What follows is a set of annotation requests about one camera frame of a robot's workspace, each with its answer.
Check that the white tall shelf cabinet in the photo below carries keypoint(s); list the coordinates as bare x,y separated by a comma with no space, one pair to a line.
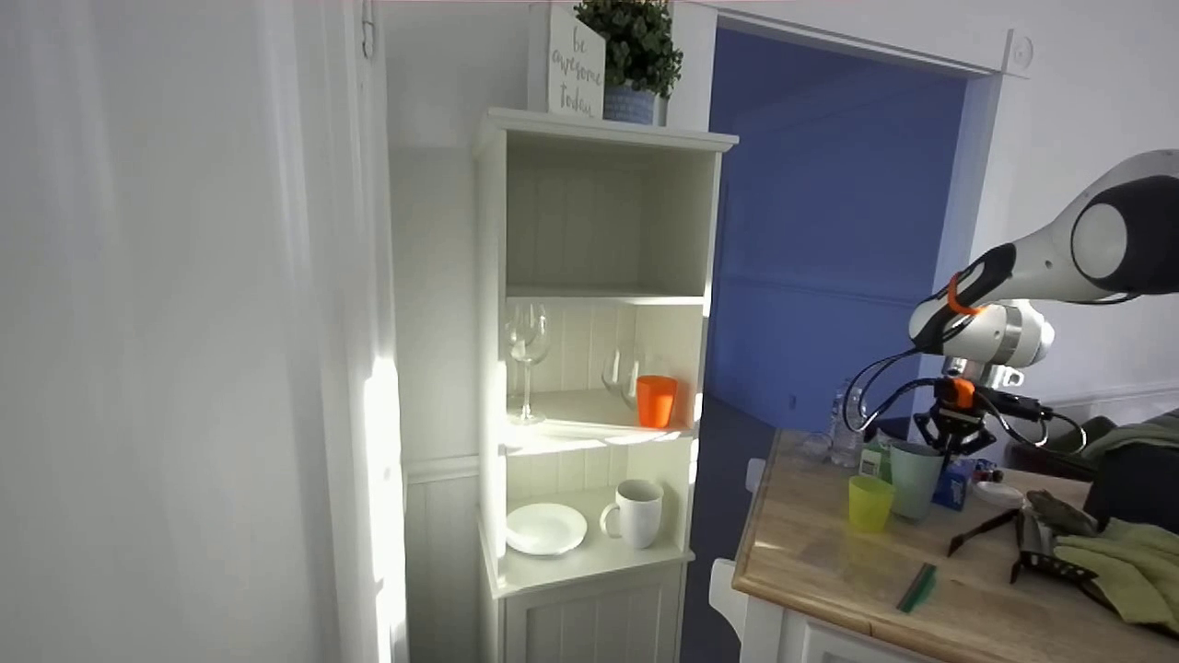
594,600

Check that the tall clear wine glass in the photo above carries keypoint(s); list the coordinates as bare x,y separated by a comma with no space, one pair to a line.
523,336

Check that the blue cardboard box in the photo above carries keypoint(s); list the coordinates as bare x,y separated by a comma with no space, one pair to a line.
954,486

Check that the white sheer curtain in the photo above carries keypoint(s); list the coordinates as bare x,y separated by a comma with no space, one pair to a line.
186,331

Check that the metal curtain hook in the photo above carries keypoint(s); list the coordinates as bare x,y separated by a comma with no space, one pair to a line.
367,27

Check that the white ceramic mug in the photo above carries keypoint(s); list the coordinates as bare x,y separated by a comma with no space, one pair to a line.
640,512

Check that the green potted plant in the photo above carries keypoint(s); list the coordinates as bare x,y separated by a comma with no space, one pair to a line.
632,43

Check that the white wall hook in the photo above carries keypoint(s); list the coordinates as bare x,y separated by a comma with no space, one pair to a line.
1017,51

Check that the grey-blue plastic cup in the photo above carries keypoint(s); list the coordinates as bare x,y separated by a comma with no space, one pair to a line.
916,482

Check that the orange plastic cup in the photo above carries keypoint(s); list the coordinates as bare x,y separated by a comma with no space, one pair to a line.
657,401

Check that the green marker pen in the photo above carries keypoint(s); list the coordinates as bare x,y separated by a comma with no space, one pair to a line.
918,588

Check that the clear plastic water bottle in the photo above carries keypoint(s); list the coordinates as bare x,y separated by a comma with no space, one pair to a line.
842,437

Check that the small clear wine glass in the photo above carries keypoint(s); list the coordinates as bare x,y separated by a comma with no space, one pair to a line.
616,371

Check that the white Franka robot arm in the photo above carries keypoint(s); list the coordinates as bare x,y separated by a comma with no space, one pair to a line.
1068,258

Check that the yellow-green plastic cup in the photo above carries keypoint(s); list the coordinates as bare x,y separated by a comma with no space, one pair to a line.
872,505

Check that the olive green cloth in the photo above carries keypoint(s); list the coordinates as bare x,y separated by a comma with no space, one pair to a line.
1136,565

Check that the black kitchen tongs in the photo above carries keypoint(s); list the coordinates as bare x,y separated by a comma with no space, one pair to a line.
983,527

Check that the white round plate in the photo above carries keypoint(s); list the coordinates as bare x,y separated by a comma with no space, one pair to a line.
545,527

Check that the dark bag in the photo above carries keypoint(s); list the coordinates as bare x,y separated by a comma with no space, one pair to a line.
1128,471

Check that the white sign with script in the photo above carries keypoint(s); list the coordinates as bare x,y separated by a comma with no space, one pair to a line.
572,61

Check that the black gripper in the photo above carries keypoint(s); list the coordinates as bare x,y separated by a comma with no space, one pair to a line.
959,400

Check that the green small carton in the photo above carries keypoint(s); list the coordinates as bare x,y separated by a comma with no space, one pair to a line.
872,459

